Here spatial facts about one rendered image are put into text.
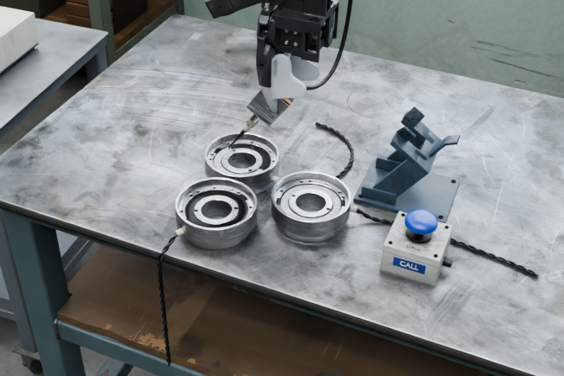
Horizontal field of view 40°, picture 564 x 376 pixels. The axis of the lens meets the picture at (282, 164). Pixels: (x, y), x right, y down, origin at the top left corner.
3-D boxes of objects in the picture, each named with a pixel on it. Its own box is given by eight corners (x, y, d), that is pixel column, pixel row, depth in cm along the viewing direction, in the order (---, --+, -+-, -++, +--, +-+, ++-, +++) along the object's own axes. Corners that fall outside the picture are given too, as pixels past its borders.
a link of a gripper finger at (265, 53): (266, 92, 97) (268, 26, 92) (254, 90, 97) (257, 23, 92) (279, 78, 100) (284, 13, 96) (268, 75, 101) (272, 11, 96)
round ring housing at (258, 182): (190, 183, 109) (189, 159, 107) (232, 146, 116) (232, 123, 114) (253, 209, 105) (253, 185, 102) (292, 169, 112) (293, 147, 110)
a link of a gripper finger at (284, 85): (300, 129, 99) (305, 63, 94) (258, 119, 101) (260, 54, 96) (308, 118, 102) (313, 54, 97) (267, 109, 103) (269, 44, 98)
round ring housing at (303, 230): (269, 245, 99) (270, 221, 97) (271, 193, 108) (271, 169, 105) (352, 247, 99) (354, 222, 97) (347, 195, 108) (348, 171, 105)
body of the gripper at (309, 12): (316, 69, 93) (321, -25, 86) (252, 55, 96) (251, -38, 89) (336, 41, 99) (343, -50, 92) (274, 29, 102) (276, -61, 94)
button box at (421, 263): (378, 272, 96) (383, 242, 93) (395, 237, 101) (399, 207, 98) (443, 291, 93) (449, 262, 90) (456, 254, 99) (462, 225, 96)
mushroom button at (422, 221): (396, 253, 95) (401, 221, 92) (405, 232, 98) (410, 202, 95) (428, 262, 94) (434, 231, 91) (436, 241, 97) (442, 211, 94)
